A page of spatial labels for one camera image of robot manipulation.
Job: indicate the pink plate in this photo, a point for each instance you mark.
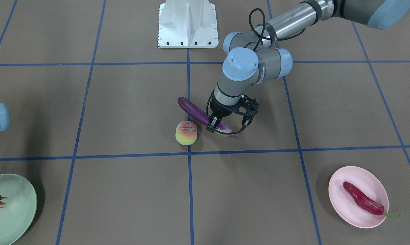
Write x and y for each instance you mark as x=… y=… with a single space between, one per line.
x=343 y=203

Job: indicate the red chili pepper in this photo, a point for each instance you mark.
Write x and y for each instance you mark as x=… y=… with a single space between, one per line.
x=365 y=202

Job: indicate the yellow pink peach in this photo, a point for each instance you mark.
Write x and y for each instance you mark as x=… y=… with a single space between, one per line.
x=186 y=133

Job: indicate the green plate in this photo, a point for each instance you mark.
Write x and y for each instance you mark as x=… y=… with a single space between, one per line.
x=19 y=211

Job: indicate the purple eggplant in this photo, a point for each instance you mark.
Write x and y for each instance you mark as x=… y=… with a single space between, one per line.
x=200 y=116

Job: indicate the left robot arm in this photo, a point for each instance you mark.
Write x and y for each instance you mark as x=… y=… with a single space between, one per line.
x=253 y=58

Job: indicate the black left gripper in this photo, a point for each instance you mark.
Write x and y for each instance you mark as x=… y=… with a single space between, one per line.
x=222 y=111

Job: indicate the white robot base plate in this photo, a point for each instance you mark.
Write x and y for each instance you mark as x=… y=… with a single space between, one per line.
x=187 y=24

